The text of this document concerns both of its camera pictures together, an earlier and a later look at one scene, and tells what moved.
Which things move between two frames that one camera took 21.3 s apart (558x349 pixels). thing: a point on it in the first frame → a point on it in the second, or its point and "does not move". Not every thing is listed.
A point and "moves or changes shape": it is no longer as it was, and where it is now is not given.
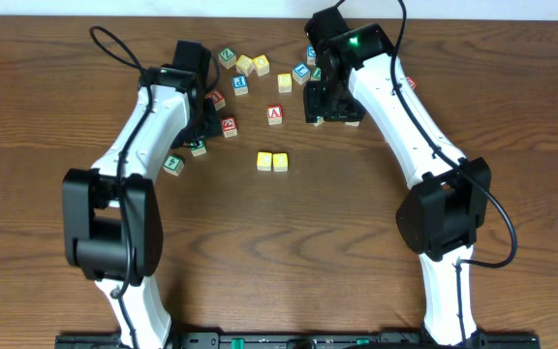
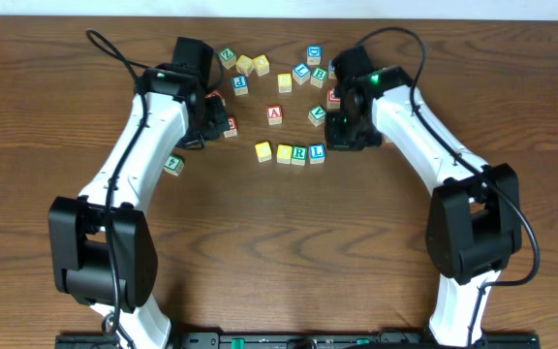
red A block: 274,114 does not move
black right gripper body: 327,111 → 345,138
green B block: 316,74 does not move
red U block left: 218,98 does not move
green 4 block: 172,165 does not move
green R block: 199,150 moves or changes shape
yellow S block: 285,82 does not move
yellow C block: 264,161 → 263,151
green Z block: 227,57 does not move
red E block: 230,129 does not move
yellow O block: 280,162 moves or changes shape
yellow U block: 262,65 does not move
